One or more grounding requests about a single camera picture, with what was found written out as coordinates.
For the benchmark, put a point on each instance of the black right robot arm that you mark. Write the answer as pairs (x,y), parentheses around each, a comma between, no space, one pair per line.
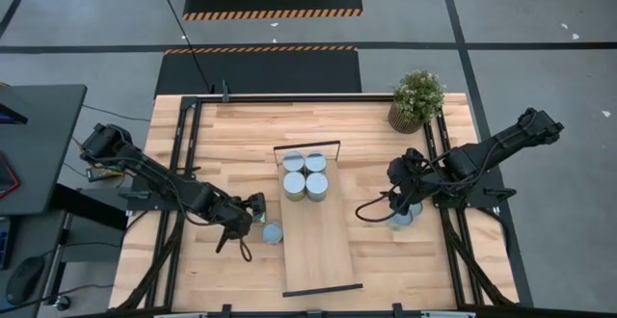
(482,156)

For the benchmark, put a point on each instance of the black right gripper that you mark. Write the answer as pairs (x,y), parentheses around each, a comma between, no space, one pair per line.
(402,171)

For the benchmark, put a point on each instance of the peaches label can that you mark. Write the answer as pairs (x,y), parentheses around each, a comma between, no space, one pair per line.
(293,161)

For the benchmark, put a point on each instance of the black aluminium rig frame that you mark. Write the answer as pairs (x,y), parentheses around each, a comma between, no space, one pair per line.
(289,98)

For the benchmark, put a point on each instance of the teal tuna can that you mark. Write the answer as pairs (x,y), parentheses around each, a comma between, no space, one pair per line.
(401,220)

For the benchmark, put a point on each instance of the tomato print can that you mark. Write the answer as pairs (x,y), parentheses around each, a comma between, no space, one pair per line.
(272,232)

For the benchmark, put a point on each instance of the oranges label can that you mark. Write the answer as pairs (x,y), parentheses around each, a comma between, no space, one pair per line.
(294,184)

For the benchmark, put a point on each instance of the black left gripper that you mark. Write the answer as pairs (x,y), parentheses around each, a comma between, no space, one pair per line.
(233,217)

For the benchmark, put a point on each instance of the black side desk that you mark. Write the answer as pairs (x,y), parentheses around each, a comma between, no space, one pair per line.
(43,144)

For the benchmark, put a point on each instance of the yellow fruit label can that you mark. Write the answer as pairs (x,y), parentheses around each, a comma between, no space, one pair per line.
(317,185)

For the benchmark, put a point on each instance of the potted plant in ribbed pot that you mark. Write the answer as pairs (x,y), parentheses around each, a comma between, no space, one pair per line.
(417,98)

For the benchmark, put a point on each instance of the red-edged black pad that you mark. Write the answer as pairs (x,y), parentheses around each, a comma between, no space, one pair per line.
(7,176)

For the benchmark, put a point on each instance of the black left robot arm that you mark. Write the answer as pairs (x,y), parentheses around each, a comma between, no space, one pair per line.
(159,180)

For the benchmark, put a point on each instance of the black computer mouse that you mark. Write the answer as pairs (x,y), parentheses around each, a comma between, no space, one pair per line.
(24,279)

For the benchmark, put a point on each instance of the carrots label can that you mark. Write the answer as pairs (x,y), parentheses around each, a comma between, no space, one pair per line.
(315,162)

